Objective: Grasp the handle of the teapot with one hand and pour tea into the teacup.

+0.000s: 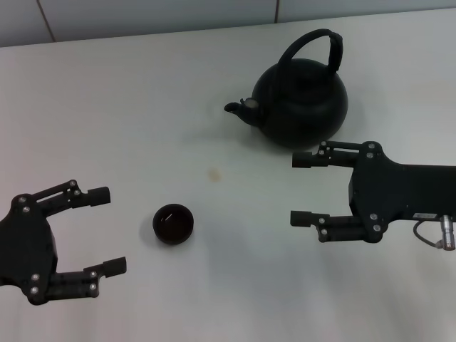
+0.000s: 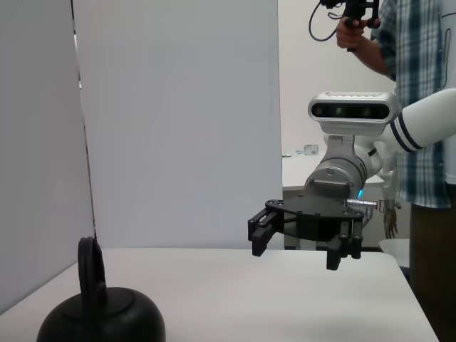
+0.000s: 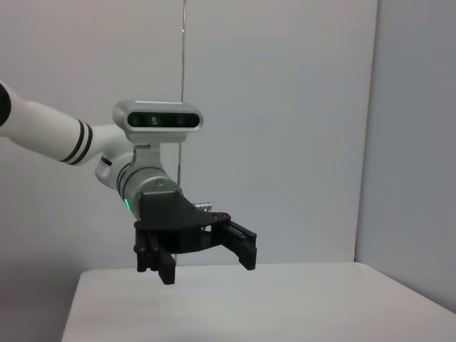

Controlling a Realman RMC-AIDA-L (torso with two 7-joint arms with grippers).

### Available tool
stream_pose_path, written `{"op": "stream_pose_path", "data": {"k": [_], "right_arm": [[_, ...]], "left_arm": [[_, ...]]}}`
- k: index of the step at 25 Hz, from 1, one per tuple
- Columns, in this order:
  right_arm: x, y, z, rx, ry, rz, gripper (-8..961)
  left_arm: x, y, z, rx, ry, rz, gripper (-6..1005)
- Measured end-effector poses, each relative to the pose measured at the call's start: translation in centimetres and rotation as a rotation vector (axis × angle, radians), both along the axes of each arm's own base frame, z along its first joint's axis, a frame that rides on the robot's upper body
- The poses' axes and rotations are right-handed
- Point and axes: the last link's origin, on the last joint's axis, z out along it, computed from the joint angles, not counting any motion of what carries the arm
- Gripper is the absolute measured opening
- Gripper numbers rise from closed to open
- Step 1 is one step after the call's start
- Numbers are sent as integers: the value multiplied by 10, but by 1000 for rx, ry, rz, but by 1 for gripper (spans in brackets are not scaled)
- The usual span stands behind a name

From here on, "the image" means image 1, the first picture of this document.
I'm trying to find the black round teapot with handle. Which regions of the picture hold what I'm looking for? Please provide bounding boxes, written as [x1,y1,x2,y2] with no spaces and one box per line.
[224,28,349,147]

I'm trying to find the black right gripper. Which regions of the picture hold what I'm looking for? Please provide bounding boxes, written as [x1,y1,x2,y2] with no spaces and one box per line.
[290,140,456,245]

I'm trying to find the small dark brown teacup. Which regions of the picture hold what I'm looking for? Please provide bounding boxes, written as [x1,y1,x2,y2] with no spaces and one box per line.
[152,202,195,247]

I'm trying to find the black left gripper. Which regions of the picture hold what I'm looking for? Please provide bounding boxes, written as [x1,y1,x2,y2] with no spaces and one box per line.
[0,180,128,306]

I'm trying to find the metal connector plug with cable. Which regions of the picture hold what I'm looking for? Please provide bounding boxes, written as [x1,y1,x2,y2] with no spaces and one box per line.
[413,215,456,251]

